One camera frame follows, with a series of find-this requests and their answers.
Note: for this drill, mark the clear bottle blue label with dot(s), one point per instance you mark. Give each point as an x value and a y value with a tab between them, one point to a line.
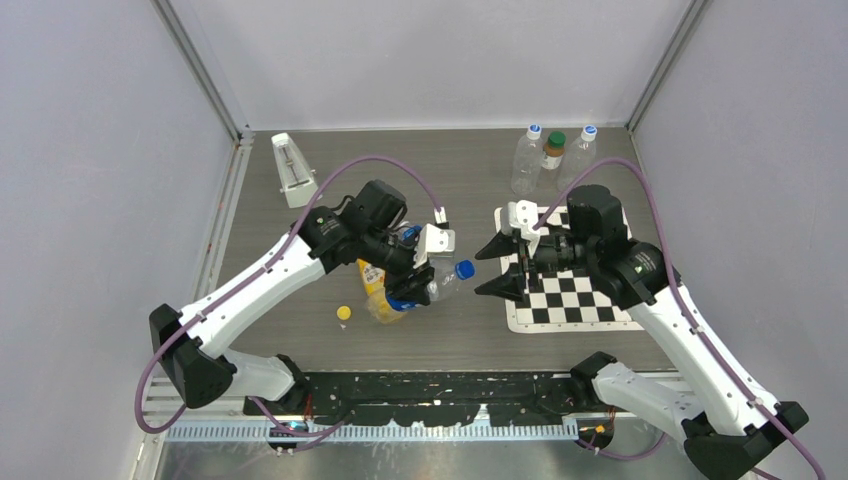
409	234

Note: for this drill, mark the checkerboard calibration mat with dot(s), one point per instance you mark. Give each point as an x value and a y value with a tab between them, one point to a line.
563	302

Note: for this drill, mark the yellow juice bottle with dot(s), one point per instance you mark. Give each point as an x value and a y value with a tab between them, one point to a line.
373	279

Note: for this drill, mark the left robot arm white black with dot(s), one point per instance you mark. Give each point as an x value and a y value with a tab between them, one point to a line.
194	343

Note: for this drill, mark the green cap brown bottle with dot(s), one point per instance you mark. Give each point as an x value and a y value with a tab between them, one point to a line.
553	150

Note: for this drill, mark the clear bottle pepsi label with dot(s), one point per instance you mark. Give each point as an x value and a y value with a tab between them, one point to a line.
432	283

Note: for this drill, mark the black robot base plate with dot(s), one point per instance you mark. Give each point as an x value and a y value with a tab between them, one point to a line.
440	400

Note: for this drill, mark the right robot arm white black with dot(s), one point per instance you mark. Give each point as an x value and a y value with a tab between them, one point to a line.
728	423

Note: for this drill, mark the blue bottle cap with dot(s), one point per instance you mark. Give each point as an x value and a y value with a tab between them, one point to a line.
464	270

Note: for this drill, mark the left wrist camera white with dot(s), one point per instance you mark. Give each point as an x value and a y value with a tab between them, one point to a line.
436	239

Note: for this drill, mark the left standing clear bottle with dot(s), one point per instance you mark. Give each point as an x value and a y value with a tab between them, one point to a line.
526	163

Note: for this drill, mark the white metronome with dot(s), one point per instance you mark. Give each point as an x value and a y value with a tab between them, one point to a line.
297	178

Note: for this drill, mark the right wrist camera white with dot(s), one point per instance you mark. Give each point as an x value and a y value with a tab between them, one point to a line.
519	219

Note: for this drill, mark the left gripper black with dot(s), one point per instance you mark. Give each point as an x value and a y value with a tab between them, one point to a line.
414	288

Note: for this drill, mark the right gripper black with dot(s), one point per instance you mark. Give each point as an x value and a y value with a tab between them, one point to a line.
511	284

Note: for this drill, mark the yellow bottle cap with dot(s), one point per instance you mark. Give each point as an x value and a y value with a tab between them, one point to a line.
344	313

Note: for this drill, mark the standing clear bottle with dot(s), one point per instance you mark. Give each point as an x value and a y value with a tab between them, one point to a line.
526	163
578	156

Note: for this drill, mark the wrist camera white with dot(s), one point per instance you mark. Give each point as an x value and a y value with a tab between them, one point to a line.
436	239
519	219

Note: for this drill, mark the right standing clear bottle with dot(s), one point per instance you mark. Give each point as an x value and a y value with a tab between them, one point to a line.
578	156

